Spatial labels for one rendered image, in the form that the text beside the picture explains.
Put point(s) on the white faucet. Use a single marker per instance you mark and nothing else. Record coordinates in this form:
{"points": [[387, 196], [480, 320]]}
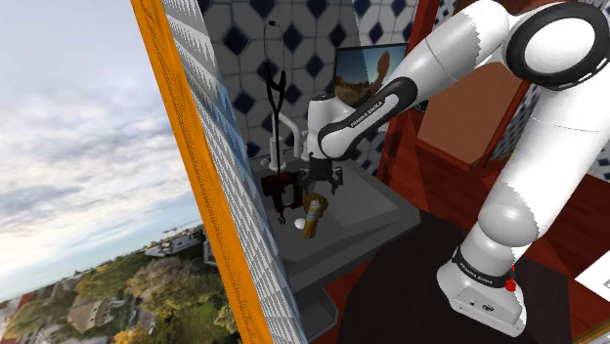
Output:
{"points": [[291, 126]]}

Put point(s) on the brown bowl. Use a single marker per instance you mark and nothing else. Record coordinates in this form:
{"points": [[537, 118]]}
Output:
{"points": [[321, 200]]}

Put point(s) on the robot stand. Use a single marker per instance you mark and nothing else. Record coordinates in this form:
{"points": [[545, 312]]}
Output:
{"points": [[405, 295]]}

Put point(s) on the red-brown wooden door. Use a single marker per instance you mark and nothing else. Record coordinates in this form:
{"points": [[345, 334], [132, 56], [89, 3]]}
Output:
{"points": [[457, 119]]}

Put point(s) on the grey sink vanity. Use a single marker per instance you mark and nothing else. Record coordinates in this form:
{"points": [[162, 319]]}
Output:
{"points": [[371, 209]]}

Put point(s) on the white egg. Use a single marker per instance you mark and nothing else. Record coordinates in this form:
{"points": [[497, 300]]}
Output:
{"points": [[299, 223]]}

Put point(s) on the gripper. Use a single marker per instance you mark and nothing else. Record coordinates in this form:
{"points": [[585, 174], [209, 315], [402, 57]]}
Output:
{"points": [[320, 169]]}

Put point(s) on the yellow bottle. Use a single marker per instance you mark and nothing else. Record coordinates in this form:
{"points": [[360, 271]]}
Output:
{"points": [[311, 220]]}

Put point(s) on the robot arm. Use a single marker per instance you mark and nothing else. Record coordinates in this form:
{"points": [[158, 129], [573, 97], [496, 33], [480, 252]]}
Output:
{"points": [[548, 157]]}

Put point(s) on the dark red appliance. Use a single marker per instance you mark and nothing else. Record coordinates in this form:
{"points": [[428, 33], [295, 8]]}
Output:
{"points": [[281, 188]]}

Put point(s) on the framed landscape wall picture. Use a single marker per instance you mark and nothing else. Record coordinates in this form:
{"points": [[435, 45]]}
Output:
{"points": [[352, 76]]}

